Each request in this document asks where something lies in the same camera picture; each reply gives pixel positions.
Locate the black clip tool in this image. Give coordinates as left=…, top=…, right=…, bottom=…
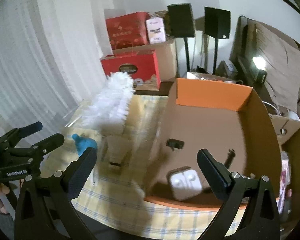
left=224, top=149, right=236, bottom=169

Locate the blue collapsible funnel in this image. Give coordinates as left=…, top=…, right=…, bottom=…
left=72, top=133, right=97, bottom=157

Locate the white earphone case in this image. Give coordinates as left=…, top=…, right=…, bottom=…
left=167, top=166, right=203, bottom=201

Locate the white feather shuttlecock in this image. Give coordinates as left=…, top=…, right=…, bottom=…
left=106, top=135, right=132, bottom=173

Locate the black star knob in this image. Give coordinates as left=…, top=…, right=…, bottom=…
left=166, top=138, right=185, bottom=151

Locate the white fluffy duster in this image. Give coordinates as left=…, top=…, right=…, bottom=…
left=82, top=72, right=134, bottom=135

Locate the yellow plaid tablecloth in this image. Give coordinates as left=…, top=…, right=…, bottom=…
left=43, top=94, right=243, bottom=238

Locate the orange cardboard box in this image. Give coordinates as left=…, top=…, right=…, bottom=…
left=144, top=79, right=281, bottom=211

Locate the open brown cardboard box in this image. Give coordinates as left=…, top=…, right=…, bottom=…
left=270, top=115, right=300, bottom=220

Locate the white curtain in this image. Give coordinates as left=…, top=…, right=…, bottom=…
left=0, top=0, right=111, bottom=147

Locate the red collection gift bag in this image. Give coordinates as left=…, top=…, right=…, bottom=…
left=101, top=50, right=161, bottom=90

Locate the bright led lamp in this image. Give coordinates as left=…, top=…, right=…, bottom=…
left=250, top=56, right=267, bottom=83

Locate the brown sofa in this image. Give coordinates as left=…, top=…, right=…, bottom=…
left=230, top=16, right=300, bottom=118

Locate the red gift bag top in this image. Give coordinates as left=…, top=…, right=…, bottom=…
left=106, top=12, right=150, bottom=50

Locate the large brown cardboard box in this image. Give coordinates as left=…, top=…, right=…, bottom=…
left=113, top=39, right=177, bottom=81

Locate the pink tissue pack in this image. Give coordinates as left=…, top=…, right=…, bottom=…
left=146, top=17, right=166, bottom=44

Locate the right black speaker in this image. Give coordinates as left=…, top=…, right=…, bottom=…
left=204, top=7, right=231, bottom=39

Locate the black speaker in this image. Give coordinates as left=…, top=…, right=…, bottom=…
left=167, top=3, right=195, bottom=38
left=204, top=7, right=231, bottom=39

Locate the left black speaker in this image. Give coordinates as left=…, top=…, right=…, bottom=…
left=167, top=3, right=195, bottom=38

